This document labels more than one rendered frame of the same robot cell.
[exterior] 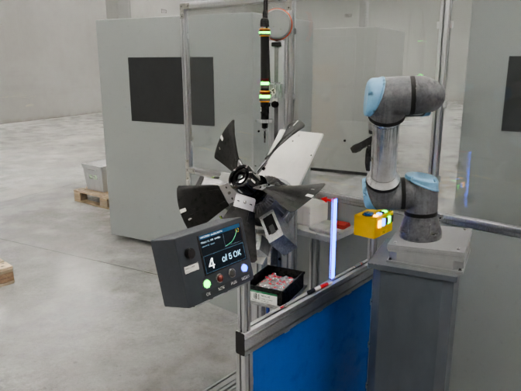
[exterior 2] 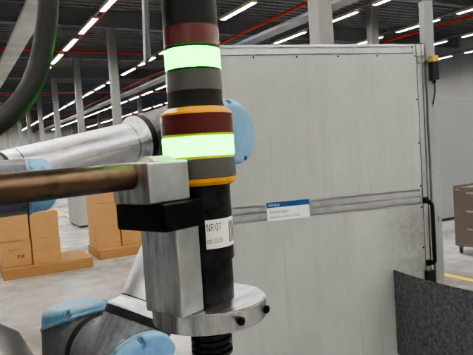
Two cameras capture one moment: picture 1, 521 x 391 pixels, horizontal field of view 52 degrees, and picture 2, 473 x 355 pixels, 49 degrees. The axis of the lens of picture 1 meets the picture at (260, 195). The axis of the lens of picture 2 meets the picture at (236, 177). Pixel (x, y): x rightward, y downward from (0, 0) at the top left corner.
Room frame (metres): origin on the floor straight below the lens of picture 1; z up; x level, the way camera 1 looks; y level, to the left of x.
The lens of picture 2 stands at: (2.45, 0.17, 1.56)
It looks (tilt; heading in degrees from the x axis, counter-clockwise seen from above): 3 degrees down; 213
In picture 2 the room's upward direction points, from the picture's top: 4 degrees counter-clockwise
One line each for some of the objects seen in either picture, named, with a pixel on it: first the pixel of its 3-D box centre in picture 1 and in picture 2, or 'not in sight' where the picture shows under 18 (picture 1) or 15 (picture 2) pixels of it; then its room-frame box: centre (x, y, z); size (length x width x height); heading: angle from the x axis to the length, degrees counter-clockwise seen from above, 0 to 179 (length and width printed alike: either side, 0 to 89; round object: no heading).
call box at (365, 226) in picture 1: (373, 223); not in sight; (2.19, -0.48, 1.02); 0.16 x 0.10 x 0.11; 139
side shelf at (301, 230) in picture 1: (315, 227); not in sight; (2.69, -0.29, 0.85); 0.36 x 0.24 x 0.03; 49
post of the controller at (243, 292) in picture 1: (243, 302); not in sight; (1.56, 0.05, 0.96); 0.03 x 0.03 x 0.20; 49
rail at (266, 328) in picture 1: (319, 297); not in sight; (1.89, -0.23, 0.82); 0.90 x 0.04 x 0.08; 139
